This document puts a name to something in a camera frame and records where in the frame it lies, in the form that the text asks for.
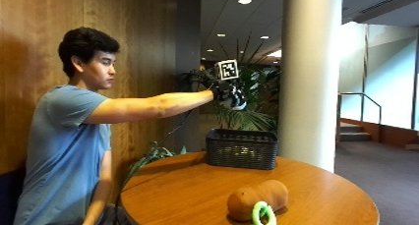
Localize large green potted palm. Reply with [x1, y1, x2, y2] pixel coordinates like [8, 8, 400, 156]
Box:
[175, 32, 283, 133]

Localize white cube with black markers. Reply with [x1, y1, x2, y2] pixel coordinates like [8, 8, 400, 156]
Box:
[215, 59, 241, 82]

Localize black woven plastic basket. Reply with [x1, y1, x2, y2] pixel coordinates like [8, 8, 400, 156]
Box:
[204, 128, 280, 171]

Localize white round column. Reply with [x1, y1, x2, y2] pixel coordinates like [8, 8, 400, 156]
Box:
[277, 0, 344, 174]

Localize small green leafy plant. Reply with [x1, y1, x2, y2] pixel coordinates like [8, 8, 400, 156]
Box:
[123, 141, 188, 187]

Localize metal stair handrail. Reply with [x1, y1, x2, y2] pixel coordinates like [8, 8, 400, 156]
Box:
[335, 91, 384, 142]

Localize carpeted stair steps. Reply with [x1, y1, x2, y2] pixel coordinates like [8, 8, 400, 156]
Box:
[337, 121, 374, 142]

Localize brown capybara soft toy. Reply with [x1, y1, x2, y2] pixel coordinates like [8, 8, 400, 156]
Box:
[225, 179, 289, 223]

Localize the person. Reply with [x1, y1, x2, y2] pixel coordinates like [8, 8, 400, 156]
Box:
[12, 27, 216, 225]

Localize black glove cable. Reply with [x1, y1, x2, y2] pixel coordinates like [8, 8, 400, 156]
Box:
[113, 108, 195, 216]

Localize green ring toy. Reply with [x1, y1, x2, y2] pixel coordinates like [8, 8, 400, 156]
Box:
[251, 200, 277, 225]

